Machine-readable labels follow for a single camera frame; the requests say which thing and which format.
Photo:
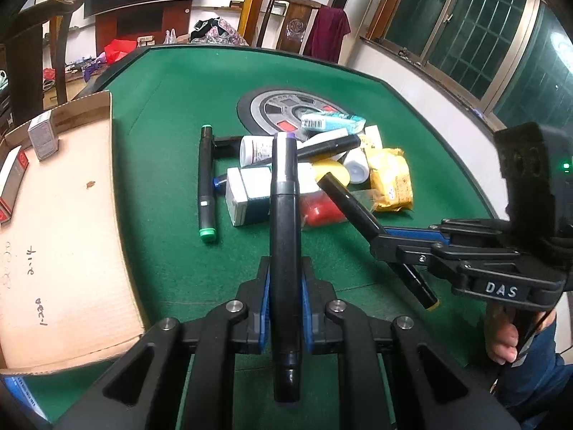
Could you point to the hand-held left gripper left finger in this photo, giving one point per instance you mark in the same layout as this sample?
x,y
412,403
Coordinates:
x,y
267,309

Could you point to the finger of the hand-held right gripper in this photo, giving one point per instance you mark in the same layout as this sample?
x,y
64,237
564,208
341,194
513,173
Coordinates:
x,y
416,233
474,277

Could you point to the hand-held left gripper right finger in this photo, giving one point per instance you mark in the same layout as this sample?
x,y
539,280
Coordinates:
x,y
306,309

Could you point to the yellow packet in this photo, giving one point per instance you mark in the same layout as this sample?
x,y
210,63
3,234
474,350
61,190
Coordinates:
x,y
391,179

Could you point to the black marker yellow cap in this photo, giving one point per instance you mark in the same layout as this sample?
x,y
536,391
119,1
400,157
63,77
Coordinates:
x,y
349,201

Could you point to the black marker purple cap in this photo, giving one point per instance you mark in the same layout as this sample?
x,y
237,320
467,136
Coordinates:
x,y
284,233

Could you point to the clear pack with red contents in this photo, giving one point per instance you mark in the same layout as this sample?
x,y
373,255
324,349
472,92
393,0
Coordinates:
x,y
320,212

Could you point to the yellow tape roll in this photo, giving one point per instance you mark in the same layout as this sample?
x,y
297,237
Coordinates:
x,y
333,171

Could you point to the white and teal medicine box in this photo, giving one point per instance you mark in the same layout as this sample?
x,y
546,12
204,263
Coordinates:
x,y
246,197

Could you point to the black marker blue cap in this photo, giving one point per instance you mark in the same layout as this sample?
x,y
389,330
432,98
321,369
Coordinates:
x,y
333,145

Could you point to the teal tissue packet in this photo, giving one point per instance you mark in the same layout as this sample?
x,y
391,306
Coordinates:
x,y
333,122

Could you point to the black marker green cap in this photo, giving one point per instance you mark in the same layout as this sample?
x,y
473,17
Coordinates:
x,y
207,179

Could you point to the cardboard tray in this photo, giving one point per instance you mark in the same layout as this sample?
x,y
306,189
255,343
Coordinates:
x,y
67,233

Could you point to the person's right forearm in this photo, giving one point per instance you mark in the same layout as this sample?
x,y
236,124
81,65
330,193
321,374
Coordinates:
x,y
537,380

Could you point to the person's right hand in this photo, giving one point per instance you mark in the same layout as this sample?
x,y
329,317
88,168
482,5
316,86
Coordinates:
x,y
501,342

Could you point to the white power adapter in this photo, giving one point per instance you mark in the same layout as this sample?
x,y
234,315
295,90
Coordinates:
x,y
358,165

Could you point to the small white box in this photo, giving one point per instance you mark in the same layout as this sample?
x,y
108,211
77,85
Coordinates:
x,y
374,136

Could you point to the white pill bottle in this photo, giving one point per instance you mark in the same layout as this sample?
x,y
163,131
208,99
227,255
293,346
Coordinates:
x,y
255,150

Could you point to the green glass window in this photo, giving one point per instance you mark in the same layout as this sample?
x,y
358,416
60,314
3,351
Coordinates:
x,y
470,31

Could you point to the round table centre panel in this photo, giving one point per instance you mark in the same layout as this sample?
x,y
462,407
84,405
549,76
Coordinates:
x,y
268,107

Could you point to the dark red cloth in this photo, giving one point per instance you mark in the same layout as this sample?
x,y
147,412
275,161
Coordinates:
x,y
329,31

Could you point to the brown wooden chair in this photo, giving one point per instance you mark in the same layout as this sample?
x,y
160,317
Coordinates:
x,y
293,27

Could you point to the blue printed label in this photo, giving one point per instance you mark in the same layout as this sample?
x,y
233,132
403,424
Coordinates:
x,y
20,394

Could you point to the floral cloth bag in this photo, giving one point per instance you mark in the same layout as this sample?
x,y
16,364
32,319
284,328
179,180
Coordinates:
x,y
219,33

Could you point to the small grey box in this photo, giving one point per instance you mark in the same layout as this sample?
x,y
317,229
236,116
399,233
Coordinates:
x,y
42,136

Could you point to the white and red box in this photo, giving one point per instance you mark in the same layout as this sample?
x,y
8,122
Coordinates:
x,y
11,179

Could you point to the clear plastic bag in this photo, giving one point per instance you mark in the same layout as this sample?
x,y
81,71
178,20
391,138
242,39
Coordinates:
x,y
171,37

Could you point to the small patterned box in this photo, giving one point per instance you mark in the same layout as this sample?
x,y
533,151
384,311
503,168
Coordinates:
x,y
145,40

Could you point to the red plastic bag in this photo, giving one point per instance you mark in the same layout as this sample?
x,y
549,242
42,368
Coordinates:
x,y
120,49

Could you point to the purple plastic item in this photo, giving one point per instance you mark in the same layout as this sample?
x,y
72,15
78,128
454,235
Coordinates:
x,y
92,67

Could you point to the red-brown television cabinet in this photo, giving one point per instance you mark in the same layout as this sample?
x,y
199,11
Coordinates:
x,y
174,18

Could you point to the dark wooden chair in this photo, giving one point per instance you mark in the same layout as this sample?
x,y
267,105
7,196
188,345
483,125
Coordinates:
x,y
27,53

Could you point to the wooden wall shelf unit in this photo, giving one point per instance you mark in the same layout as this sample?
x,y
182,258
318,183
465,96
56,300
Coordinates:
x,y
253,4

